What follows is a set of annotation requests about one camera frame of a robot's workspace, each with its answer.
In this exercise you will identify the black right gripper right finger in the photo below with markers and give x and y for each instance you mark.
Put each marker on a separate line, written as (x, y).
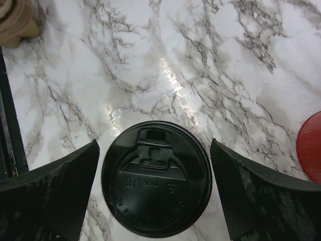
(260, 203)

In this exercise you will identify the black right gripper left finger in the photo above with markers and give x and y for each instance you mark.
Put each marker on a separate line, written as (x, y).
(50, 202)

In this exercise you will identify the red cup with straws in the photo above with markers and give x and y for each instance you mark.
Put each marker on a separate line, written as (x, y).
(308, 147)

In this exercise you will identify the brown cardboard cup carrier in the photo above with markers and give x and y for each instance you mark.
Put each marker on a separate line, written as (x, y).
(17, 22)

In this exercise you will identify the black mounting base rail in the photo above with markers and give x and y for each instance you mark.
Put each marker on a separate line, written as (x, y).
(13, 157)

